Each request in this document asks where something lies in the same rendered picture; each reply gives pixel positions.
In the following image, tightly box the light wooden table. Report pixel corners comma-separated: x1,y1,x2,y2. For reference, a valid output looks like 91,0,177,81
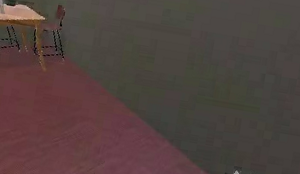
0,0,57,73

